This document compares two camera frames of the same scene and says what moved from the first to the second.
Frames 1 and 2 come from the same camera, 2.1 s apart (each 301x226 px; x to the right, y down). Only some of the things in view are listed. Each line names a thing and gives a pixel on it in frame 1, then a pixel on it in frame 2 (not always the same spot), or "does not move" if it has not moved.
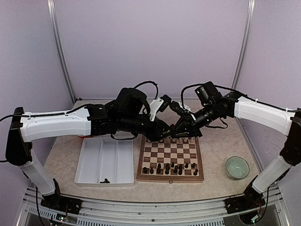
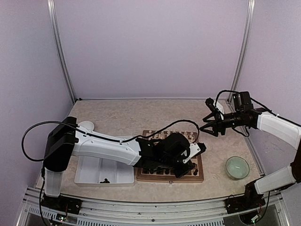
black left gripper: x=155 y=134 → x=179 y=173
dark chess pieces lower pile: x=106 y=181 does not move
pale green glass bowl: x=237 y=167 does not move
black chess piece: x=195 y=173 does not move
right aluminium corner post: x=250 y=13 does not move
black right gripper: x=188 y=125 → x=218 y=120
